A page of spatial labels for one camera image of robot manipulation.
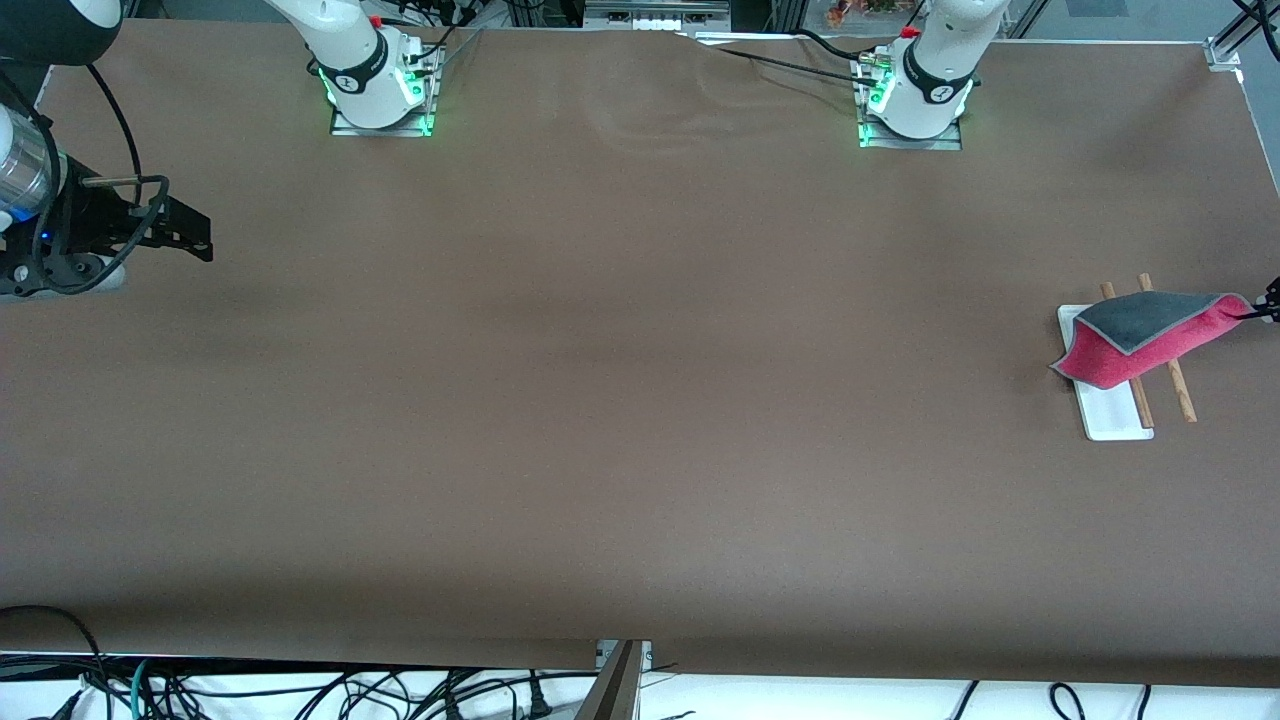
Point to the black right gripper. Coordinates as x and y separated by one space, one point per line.
96 220

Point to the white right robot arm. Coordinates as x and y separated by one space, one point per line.
350 60

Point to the aluminium bracket at table edge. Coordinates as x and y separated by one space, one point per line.
646 655

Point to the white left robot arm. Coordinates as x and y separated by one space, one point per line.
940 60

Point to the grey and pink towel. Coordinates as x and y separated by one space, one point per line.
1150 335

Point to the brown table cover sheet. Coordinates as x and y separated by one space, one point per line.
640 400

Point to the aluminium table corner bracket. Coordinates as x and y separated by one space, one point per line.
1222 53

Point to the dark table support post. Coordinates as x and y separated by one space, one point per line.
615 690

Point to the white rack with wooden rods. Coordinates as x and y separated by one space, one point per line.
1110 415

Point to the white device with connectors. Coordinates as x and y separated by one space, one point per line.
655 12

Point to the orange background object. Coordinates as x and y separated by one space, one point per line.
860 10

